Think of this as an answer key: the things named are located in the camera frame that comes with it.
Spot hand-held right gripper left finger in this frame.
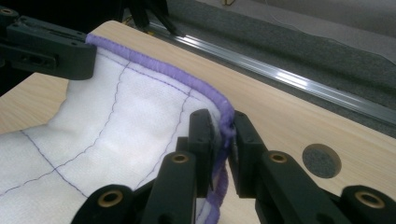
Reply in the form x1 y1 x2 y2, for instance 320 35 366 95
176 108 222 199

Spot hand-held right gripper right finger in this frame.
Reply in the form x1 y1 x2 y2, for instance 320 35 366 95
229 110 269 199

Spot white cloth with purple hem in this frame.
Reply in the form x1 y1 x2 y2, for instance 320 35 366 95
0 33 236 224

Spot black stand legs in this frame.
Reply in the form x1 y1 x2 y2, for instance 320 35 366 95
126 0 183 37

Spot aluminium rail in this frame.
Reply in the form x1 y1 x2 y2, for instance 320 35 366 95
145 21 396 126

